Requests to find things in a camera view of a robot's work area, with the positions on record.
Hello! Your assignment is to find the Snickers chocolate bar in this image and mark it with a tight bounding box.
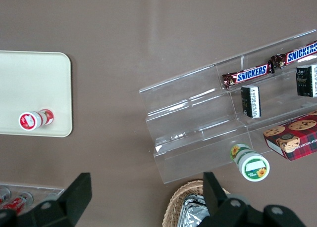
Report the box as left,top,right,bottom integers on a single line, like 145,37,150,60
221,63,275,90
269,40,317,70

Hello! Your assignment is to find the small black snack box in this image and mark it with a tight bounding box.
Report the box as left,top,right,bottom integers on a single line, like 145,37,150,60
295,64,317,98
240,85,263,119

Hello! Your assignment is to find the silver foil-wrapped food pack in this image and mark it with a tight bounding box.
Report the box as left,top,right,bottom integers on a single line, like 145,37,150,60
182,193,211,227

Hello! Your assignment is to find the cream plastic tray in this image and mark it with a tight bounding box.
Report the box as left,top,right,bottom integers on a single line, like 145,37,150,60
0,50,73,138

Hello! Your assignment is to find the small red-label drink bottle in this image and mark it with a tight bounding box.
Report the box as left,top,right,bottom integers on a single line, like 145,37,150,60
0,186,12,204
1,192,34,211

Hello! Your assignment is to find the clear acrylic bottle bin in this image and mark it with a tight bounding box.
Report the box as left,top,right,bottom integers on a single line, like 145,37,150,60
0,181,65,210

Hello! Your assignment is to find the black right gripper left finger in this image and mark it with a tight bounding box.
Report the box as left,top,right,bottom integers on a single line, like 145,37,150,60
0,172,93,227

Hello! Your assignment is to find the red-label yogurt bottle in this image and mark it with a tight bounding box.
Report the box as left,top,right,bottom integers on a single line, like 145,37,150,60
18,109,55,131

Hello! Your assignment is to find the clear acrylic tiered display stand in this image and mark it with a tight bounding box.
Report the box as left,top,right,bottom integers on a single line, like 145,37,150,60
138,28,317,185

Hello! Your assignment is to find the woven wicker basket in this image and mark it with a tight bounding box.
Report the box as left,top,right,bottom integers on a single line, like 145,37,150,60
162,179,231,227

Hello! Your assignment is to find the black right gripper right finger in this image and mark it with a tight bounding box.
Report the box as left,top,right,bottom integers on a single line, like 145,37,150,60
202,172,301,227

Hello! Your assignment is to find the red tartan cookie box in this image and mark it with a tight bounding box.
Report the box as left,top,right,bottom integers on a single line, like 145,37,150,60
263,110,317,161

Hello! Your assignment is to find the green sunflower yogurt bottle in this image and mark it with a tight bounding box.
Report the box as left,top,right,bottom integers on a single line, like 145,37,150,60
229,143,270,182

